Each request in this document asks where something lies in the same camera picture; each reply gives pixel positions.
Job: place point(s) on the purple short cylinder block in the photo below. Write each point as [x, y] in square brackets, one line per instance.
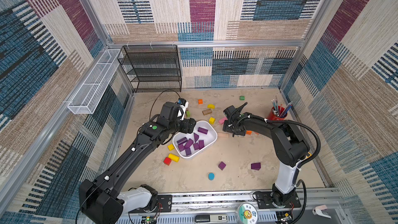
[203, 130]

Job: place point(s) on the red cube block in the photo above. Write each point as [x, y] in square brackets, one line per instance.
[167, 161]

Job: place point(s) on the dark wood grain block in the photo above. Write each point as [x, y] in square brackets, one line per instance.
[207, 111]

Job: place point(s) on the purple triangular prism block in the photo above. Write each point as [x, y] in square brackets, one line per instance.
[196, 137]

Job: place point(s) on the purple cube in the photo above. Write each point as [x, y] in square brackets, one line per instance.
[181, 147]
[196, 146]
[256, 166]
[222, 166]

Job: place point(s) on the white plastic storage bin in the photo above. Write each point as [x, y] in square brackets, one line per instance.
[208, 139]

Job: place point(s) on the pink rectangular block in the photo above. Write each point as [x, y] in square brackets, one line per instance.
[221, 121]

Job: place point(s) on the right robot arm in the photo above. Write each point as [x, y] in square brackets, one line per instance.
[291, 147]

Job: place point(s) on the white wire mesh basket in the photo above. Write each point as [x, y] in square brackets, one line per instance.
[89, 94]

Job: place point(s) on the blue round disc block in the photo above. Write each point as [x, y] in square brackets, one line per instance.
[211, 176]

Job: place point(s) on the yellow cylinder block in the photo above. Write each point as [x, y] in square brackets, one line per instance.
[174, 157]

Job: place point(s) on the red pencil bucket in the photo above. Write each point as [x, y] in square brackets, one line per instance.
[279, 114]

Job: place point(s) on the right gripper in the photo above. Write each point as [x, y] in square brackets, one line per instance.
[232, 121]

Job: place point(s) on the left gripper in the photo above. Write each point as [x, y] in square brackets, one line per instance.
[188, 125]

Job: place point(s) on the purple rectangular block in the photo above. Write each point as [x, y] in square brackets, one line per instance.
[189, 143]

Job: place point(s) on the round green sticker badge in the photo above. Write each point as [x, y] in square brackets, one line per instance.
[246, 213]

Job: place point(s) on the black wire mesh shelf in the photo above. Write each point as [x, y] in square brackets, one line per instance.
[152, 68]

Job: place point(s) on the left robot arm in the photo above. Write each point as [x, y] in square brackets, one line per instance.
[102, 199]

